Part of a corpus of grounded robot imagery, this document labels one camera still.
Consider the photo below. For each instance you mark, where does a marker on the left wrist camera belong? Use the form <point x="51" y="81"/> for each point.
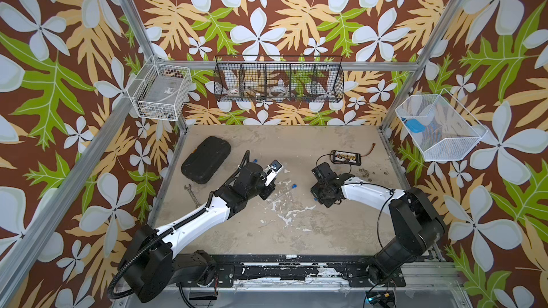
<point x="271" y="172"/>

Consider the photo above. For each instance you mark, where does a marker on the black tool case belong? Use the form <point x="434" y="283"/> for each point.
<point x="204" y="161"/>

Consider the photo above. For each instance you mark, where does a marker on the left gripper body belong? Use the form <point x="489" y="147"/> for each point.
<point x="263" y="191"/>

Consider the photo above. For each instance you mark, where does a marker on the clear test tube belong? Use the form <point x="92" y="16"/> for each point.
<point x="283" y="191"/>

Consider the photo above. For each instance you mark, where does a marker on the white wire basket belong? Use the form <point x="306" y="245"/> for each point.
<point x="159" y="111"/>

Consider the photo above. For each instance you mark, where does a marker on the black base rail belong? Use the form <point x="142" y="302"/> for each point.
<point x="291" y="271"/>

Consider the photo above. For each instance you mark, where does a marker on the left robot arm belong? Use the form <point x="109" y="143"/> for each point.
<point x="153" y="260"/>

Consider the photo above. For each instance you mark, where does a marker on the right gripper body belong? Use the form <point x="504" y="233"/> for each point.
<point x="320" y="194"/>

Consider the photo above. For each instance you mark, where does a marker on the black wire basket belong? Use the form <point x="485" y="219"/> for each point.
<point x="308" y="78"/>

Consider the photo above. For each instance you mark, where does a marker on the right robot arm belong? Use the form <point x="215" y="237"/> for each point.
<point x="416" y="223"/>

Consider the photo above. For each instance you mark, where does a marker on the clear plastic box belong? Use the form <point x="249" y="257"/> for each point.
<point x="163" y="89"/>

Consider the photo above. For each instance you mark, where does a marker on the blue item in basket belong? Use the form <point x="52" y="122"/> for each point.
<point x="414" y="126"/>

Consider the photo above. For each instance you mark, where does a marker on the white mesh basket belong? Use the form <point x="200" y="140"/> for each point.
<point x="452" y="131"/>

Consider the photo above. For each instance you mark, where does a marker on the metal wrench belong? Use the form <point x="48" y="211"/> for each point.
<point x="194" y="198"/>

